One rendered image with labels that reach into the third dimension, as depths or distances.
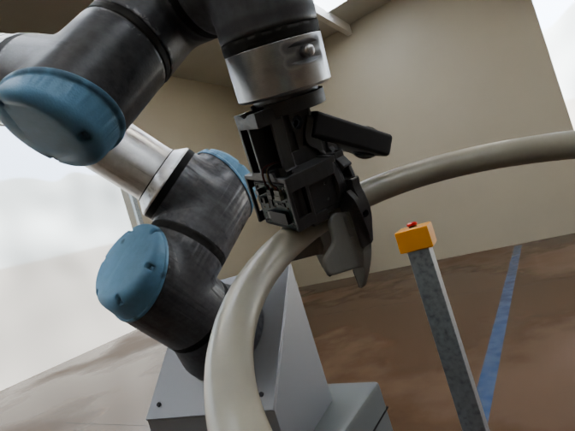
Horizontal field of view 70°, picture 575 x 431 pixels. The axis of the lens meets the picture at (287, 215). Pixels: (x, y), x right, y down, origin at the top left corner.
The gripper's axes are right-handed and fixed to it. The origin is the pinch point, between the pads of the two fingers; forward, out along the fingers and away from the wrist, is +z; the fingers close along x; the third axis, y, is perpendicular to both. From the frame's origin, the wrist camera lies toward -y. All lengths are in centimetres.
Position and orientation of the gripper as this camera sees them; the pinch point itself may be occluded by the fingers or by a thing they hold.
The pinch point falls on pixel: (347, 267)
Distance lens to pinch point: 47.3
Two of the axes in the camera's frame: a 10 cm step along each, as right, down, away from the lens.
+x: 5.9, 1.3, -8.0
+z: 2.7, 9.0, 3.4
